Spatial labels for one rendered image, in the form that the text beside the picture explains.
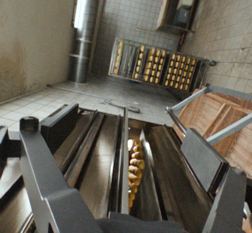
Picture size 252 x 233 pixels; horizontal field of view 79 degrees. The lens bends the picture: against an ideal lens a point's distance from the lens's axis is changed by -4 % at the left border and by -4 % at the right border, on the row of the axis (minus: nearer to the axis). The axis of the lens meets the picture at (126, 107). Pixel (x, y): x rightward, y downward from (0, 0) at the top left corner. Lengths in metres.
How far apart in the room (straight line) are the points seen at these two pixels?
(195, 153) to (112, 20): 5.21
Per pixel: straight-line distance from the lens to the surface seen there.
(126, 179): 0.74
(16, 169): 1.01
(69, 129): 0.17
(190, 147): 0.19
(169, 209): 0.92
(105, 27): 5.30
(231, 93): 1.26
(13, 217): 0.80
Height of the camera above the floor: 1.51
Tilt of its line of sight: 3 degrees down
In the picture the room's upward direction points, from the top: 78 degrees counter-clockwise
